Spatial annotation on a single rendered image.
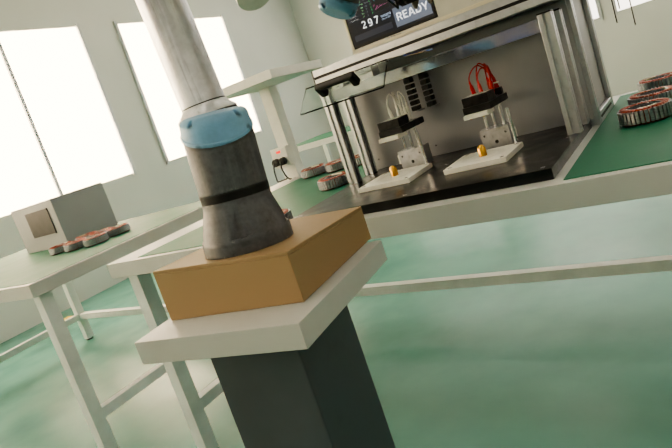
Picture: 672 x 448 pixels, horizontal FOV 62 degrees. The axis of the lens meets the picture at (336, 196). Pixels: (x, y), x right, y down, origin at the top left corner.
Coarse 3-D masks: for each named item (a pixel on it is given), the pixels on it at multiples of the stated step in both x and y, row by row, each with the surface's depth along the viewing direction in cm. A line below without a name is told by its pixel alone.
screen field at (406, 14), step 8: (424, 0) 141; (392, 8) 146; (400, 8) 145; (408, 8) 143; (424, 8) 141; (400, 16) 145; (408, 16) 144; (416, 16) 143; (424, 16) 142; (400, 24) 146
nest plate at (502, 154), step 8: (512, 144) 134; (520, 144) 131; (488, 152) 134; (496, 152) 130; (504, 152) 127; (512, 152) 126; (464, 160) 134; (472, 160) 130; (480, 160) 127; (488, 160) 124; (496, 160) 123; (504, 160) 122; (448, 168) 130; (456, 168) 128; (464, 168) 127; (472, 168) 126
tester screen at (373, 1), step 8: (360, 0) 150; (368, 0) 148; (376, 0) 147; (384, 0) 146; (360, 8) 150; (368, 8) 149; (376, 8) 148; (384, 8) 147; (432, 8) 140; (360, 16) 151; (368, 16) 150; (384, 16) 147; (392, 16) 146; (352, 24) 153; (360, 24) 152; (408, 24) 145; (352, 32) 154; (360, 32) 152; (384, 32) 149; (368, 40) 152
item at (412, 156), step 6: (426, 144) 155; (402, 150) 157; (408, 150) 155; (414, 150) 154; (420, 150) 153; (426, 150) 155; (402, 156) 156; (408, 156) 155; (414, 156) 154; (420, 156) 154; (426, 156) 154; (402, 162) 157; (408, 162) 156; (414, 162) 155; (420, 162) 154
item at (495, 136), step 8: (488, 128) 143; (496, 128) 140; (504, 128) 139; (488, 136) 142; (496, 136) 141; (504, 136) 140; (512, 136) 140; (488, 144) 143; (496, 144) 141; (504, 144) 140
